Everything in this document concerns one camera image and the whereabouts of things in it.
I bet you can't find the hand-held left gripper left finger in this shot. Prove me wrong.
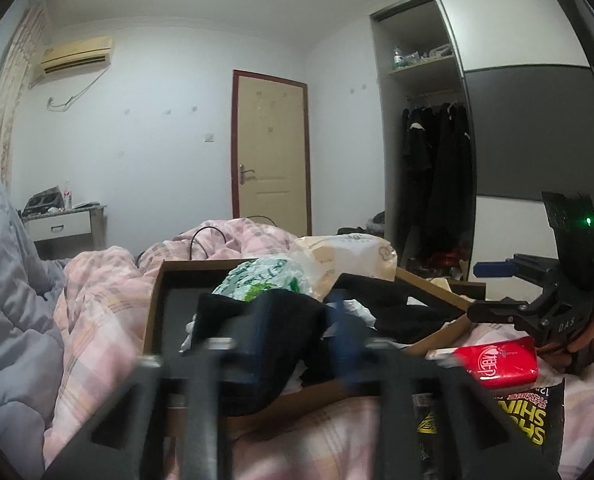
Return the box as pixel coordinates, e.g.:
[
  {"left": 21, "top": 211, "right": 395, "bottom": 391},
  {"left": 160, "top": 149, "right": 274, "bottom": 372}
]
[{"left": 42, "top": 305, "right": 298, "bottom": 480}]

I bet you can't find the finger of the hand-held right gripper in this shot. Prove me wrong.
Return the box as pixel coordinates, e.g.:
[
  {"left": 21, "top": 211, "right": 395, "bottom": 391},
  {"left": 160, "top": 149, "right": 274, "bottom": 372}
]
[
  {"left": 473, "top": 254, "right": 565, "bottom": 286},
  {"left": 467, "top": 299, "right": 552, "bottom": 332}
]

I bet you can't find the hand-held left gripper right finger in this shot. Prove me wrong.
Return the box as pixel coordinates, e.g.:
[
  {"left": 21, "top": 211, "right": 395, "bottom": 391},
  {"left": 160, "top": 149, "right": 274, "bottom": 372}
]
[{"left": 324, "top": 305, "right": 562, "bottom": 480}]

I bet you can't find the black knit hat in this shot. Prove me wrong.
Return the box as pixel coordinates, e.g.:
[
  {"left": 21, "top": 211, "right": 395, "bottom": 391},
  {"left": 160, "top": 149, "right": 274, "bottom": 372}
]
[{"left": 197, "top": 292, "right": 330, "bottom": 417}]

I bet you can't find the red tissue pack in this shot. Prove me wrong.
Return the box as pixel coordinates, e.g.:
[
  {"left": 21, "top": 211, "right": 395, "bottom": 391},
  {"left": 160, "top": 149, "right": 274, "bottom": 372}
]
[{"left": 452, "top": 336, "right": 540, "bottom": 388}]

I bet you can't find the black sock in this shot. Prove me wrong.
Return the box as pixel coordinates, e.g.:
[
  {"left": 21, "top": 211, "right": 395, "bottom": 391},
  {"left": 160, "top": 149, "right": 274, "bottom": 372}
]
[{"left": 327, "top": 274, "right": 470, "bottom": 348}]

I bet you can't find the shallow cardboard box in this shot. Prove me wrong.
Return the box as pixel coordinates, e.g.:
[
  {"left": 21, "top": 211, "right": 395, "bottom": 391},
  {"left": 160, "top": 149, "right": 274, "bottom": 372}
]
[{"left": 142, "top": 258, "right": 488, "bottom": 431}]

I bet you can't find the yellow black wipes packet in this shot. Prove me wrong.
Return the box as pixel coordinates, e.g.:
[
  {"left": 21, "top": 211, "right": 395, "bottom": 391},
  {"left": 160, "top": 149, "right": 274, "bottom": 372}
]
[{"left": 412, "top": 377, "right": 568, "bottom": 476}]

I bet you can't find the red bag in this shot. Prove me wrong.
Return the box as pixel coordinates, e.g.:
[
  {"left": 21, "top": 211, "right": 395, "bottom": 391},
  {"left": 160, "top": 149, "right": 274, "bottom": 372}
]
[{"left": 429, "top": 252, "right": 465, "bottom": 268}]

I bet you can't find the white green plastic bag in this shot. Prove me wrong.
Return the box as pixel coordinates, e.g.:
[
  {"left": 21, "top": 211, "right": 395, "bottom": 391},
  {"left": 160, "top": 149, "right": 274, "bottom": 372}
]
[{"left": 179, "top": 256, "right": 378, "bottom": 356}]

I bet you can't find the beige facial tissue pack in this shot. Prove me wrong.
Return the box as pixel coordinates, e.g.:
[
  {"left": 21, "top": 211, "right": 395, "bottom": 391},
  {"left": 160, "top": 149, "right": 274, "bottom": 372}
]
[{"left": 289, "top": 234, "right": 398, "bottom": 301}]

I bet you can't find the black hanging coat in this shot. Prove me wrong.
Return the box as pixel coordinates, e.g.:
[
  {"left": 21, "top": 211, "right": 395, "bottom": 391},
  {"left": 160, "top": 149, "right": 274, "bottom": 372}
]
[
  {"left": 424, "top": 102, "right": 475, "bottom": 261},
  {"left": 401, "top": 105, "right": 435, "bottom": 261}
]

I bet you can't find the sliding door wardrobe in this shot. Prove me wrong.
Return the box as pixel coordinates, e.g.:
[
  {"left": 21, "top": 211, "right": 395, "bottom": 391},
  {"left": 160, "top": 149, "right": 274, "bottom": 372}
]
[{"left": 369, "top": 0, "right": 594, "bottom": 281}]

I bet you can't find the pink plaid blanket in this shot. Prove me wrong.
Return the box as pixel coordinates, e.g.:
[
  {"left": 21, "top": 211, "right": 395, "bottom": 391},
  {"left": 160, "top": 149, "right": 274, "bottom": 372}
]
[{"left": 42, "top": 217, "right": 594, "bottom": 480}]

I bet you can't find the cream panel door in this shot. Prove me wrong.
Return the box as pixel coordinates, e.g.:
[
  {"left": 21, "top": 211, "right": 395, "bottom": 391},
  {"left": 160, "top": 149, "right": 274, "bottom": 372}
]
[{"left": 231, "top": 69, "right": 312, "bottom": 236}]

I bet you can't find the white drawer bedside table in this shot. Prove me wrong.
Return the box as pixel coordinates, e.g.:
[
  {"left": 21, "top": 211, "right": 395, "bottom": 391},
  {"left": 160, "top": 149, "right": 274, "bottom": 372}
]
[{"left": 22, "top": 204, "right": 108, "bottom": 261}]

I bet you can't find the grey blue quilt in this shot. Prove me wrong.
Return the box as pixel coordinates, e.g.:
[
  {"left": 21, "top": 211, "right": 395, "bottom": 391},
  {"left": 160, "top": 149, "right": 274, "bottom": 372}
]
[{"left": 0, "top": 162, "right": 70, "bottom": 461}]

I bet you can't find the black tabletop device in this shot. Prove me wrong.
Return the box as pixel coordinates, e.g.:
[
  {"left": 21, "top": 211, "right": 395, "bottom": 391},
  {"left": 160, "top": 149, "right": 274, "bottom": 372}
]
[{"left": 23, "top": 187, "right": 64, "bottom": 213}]

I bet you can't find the floral curtain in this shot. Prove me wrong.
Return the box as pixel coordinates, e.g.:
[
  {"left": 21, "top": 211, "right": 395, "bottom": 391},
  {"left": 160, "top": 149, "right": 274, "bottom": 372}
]
[{"left": 0, "top": 0, "right": 50, "bottom": 193}]

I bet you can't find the black power cable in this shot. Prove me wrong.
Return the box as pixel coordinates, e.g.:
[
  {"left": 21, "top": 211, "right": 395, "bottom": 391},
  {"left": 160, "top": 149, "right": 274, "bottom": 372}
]
[{"left": 189, "top": 216, "right": 278, "bottom": 261}]

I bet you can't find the air conditioner cord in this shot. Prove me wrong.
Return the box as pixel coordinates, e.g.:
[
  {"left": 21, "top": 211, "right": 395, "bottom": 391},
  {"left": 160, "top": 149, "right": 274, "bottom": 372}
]
[{"left": 47, "top": 67, "right": 108, "bottom": 111}]

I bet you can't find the wall air conditioner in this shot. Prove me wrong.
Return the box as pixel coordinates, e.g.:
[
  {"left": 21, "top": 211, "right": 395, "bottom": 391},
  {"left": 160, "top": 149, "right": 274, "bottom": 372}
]
[{"left": 40, "top": 35, "right": 114, "bottom": 77}]

